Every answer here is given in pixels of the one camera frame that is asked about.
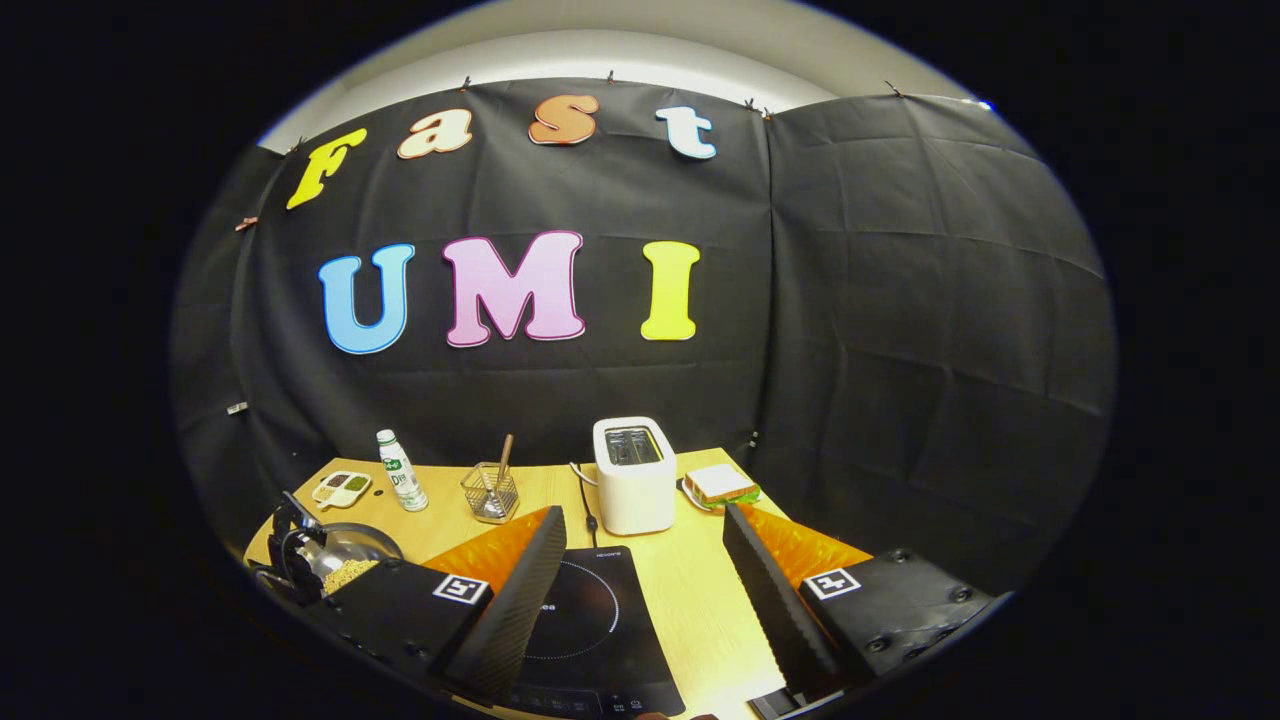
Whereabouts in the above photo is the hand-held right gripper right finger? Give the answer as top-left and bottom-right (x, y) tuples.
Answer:
(722, 502), (1001, 706)

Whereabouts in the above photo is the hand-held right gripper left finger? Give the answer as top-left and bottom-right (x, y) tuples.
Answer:
(320, 505), (568, 706)

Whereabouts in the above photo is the black induction cooktop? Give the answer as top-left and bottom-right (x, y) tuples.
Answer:
(500, 545), (691, 719)

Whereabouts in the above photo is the steel pot with black handle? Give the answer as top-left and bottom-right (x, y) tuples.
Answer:
(248, 492), (406, 607)

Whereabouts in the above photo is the sandwich with lettuce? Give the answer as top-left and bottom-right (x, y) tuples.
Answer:
(685, 463), (762, 507)

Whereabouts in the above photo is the small white plate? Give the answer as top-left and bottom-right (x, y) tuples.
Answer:
(677, 478), (761, 513)

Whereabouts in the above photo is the white toaster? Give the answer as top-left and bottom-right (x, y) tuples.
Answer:
(592, 416), (678, 537)

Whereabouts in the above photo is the white drink bottle green label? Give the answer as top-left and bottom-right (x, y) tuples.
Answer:
(376, 429), (429, 513)

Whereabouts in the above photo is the pile of soybeans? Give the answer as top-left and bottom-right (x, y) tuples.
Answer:
(320, 558), (383, 597)

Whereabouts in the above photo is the white divided seasoning dish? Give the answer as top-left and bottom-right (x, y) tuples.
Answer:
(311, 470), (373, 510)

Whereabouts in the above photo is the steel wire utensil holder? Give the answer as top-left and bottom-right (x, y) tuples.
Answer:
(461, 462), (520, 525)

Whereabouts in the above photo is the black power cable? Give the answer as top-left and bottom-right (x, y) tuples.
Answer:
(570, 462), (601, 549)

